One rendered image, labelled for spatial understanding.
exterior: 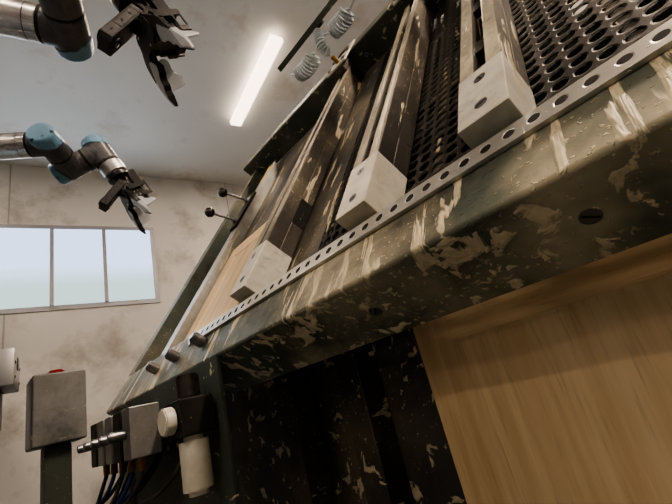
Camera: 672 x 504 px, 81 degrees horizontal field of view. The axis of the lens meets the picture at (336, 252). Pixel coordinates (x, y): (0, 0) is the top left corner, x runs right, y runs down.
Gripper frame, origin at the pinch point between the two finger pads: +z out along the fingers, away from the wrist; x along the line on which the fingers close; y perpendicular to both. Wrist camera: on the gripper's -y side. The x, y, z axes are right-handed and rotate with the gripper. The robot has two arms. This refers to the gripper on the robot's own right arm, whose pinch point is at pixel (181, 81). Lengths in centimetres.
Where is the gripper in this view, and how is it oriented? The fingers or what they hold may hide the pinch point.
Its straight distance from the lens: 87.7
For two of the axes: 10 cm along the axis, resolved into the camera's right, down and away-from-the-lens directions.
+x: -5.1, 4.1, 7.6
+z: 5.9, 8.0, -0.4
